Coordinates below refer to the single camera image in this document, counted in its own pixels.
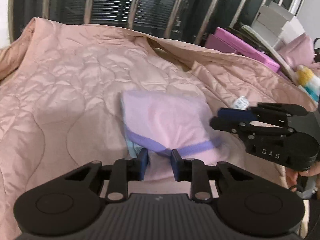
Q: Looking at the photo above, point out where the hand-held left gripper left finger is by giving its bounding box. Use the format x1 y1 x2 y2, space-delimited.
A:
65 148 150 202

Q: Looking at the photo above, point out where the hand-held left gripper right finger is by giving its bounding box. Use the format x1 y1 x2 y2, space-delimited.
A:
171 149 255 202

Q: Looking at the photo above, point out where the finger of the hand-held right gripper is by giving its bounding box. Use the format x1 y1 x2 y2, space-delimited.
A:
217 102 309 122
209 116 295 140

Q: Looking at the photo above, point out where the pink blue garment purple trim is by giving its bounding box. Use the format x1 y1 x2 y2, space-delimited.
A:
121 89 222 183

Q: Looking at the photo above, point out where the person's right hand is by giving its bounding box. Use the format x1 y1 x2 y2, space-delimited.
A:
285 161 320 193

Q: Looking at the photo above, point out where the magenta flat box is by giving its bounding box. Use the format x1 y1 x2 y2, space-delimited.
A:
205 27 281 73

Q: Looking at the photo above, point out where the yellow teal plush toy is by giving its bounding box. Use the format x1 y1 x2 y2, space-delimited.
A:
296 64 320 100

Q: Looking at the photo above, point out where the dark flat booklet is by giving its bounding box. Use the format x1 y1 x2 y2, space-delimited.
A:
239 24 299 83

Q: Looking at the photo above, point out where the pink bag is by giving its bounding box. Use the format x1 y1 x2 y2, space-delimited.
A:
277 32 315 65

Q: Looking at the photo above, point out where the stack of white boxes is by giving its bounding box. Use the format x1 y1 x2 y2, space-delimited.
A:
251 1 307 50

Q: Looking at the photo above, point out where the pink quilted jacket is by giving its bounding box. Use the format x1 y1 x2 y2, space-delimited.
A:
0 17 318 240

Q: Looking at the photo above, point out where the window with dark blinds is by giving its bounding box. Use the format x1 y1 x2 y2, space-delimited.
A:
9 0 310 47

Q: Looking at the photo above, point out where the metal window grille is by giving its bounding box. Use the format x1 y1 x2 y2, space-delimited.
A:
7 0 315 46

